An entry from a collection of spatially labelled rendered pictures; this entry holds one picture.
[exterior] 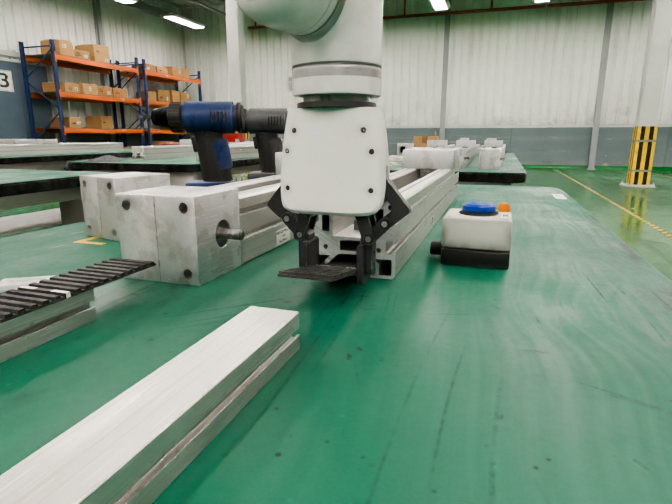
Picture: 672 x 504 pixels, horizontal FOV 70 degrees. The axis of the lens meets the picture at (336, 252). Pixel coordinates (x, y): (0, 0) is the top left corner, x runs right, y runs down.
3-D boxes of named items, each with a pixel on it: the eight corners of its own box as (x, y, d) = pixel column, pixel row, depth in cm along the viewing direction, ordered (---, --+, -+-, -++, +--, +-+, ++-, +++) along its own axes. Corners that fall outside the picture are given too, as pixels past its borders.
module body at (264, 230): (242, 265, 60) (239, 196, 58) (173, 259, 63) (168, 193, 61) (386, 193, 133) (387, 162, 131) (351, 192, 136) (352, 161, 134)
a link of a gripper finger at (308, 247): (278, 213, 49) (280, 277, 50) (307, 215, 48) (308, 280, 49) (291, 209, 52) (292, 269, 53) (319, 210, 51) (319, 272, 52)
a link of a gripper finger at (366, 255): (356, 217, 46) (355, 285, 48) (389, 219, 45) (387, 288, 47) (365, 212, 49) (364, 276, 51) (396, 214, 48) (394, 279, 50)
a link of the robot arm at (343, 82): (271, 66, 43) (272, 101, 43) (368, 61, 40) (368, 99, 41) (307, 76, 51) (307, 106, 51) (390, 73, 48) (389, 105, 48)
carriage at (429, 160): (452, 182, 105) (453, 149, 103) (401, 180, 108) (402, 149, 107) (458, 176, 119) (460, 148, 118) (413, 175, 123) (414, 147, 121)
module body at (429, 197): (394, 279, 54) (396, 203, 52) (310, 271, 57) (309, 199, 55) (457, 196, 127) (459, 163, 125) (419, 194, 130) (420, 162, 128)
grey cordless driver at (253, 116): (293, 201, 117) (291, 107, 112) (212, 201, 118) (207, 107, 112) (297, 197, 124) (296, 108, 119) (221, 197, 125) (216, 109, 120)
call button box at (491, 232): (508, 270, 57) (513, 217, 56) (426, 263, 60) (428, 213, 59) (507, 255, 65) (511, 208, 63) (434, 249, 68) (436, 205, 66)
